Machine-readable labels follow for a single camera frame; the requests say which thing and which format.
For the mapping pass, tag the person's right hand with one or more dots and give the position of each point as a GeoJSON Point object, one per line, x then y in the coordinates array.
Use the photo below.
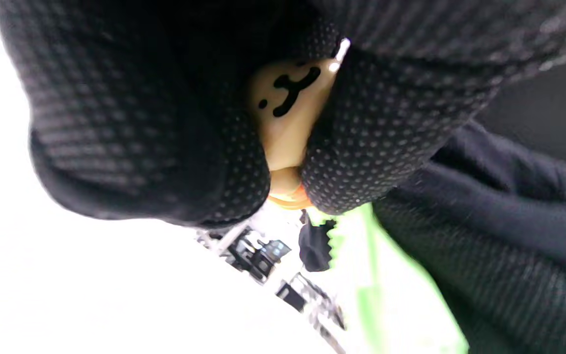
{"type": "Point", "coordinates": [509, 236]}

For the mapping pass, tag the person's left hand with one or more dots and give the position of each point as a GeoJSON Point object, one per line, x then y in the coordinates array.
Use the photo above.
{"type": "Point", "coordinates": [140, 113]}

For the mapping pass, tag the green dusting cloth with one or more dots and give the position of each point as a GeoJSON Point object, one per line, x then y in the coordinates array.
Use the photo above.
{"type": "Point", "coordinates": [391, 305]}

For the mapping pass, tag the orange shell dog ornament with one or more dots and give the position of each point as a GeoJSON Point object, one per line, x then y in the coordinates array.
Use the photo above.
{"type": "Point", "coordinates": [288, 132]}

